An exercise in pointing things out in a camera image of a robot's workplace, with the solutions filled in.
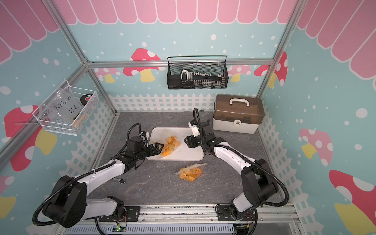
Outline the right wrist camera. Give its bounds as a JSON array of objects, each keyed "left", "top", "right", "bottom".
[{"left": 189, "top": 120, "right": 200, "bottom": 138}]

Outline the clear labelled plastic bag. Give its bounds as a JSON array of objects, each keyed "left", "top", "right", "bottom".
[{"left": 44, "top": 86, "right": 83, "bottom": 125}]

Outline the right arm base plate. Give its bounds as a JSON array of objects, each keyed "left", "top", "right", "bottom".
[{"left": 214, "top": 204, "right": 257, "bottom": 222}]

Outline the pile of poured cookies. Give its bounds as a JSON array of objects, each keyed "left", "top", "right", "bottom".
[{"left": 161, "top": 136, "right": 181, "bottom": 157}]

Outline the socket set in basket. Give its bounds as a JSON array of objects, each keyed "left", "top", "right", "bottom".
[{"left": 180, "top": 69, "right": 227, "bottom": 89}]

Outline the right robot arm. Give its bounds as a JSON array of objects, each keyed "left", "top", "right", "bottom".
[{"left": 184, "top": 108, "right": 289, "bottom": 220}]

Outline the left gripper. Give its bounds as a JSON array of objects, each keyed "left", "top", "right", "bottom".
[{"left": 135, "top": 142, "right": 164, "bottom": 161}]

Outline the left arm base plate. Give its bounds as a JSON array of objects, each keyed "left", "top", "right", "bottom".
[{"left": 99, "top": 206, "right": 141, "bottom": 222}]

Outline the black wire mesh basket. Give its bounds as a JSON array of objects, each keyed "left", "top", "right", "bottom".
[{"left": 166, "top": 55, "right": 229, "bottom": 90}]

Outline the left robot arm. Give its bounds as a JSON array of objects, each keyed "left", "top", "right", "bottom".
[{"left": 32, "top": 123, "right": 164, "bottom": 228}]

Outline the brown lid storage box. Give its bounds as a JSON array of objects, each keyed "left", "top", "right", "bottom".
[{"left": 212, "top": 95, "right": 265, "bottom": 134}]

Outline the black tape roll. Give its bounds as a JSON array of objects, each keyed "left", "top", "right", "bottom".
[{"left": 80, "top": 94, "right": 93, "bottom": 106}]

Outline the white wire wall basket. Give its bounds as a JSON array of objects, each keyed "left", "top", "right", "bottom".
[{"left": 32, "top": 80, "right": 99, "bottom": 136}]

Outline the white plastic tray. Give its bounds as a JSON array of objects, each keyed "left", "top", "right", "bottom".
[{"left": 147, "top": 127, "right": 204, "bottom": 161}]

